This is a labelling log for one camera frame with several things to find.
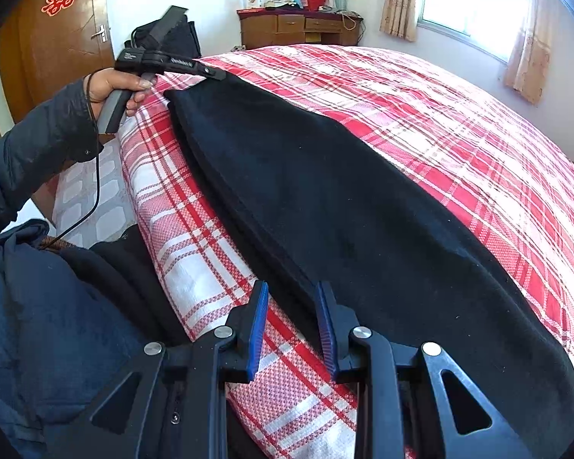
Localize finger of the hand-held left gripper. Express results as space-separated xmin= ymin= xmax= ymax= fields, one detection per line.
xmin=191 ymin=59 xmax=227 ymax=83

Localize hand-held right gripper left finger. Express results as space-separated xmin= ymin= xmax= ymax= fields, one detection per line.
xmin=62 ymin=280 xmax=269 ymax=459

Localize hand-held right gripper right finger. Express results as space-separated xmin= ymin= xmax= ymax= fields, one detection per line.
xmin=316 ymin=280 xmax=550 ymax=459

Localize black pants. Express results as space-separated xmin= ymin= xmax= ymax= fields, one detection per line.
xmin=164 ymin=74 xmax=574 ymax=459

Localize person's left forearm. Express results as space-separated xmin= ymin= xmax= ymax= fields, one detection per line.
xmin=0 ymin=78 xmax=104 ymax=236

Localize person's left hand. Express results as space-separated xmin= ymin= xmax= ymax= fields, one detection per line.
xmin=83 ymin=67 xmax=155 ymax=118

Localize black bag by door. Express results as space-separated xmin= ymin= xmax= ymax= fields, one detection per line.
xmin=124 ymin=12 xmax=203 ymax=59

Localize brown wooden door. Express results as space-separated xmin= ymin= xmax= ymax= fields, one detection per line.
xmin=0 ymin=0 xmax=114 ymax=126

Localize brown wooden dresser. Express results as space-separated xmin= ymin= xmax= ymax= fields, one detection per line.
xmin=238 ymin=8 xmax=365 ymax=51

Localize white quilted mattress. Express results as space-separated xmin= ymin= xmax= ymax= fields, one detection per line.
xmin=52 ymin=119 xmax=140 ymax=250

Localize beige patterned curtain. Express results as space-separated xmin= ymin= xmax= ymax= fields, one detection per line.
xmin=380 ymin=0 xmax=432 ymax=43
xmin=504 ymin=0 xmax=556 ymax=106

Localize person's dark clothed torso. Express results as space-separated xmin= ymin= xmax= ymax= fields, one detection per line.
xmin=0 ymin=220 xmax=194 ymax=459

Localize red plaid bed sheet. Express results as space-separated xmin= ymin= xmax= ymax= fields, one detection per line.
xmin=117 ymin=44 xmax=574 ymax=459

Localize bright bedroom window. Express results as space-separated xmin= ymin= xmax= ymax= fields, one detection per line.
xmin=418 ymin=0 xmax=528 ymax=64

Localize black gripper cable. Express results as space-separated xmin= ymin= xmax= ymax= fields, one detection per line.
xmin=41 ymin=100 xmax=105 ymax=252

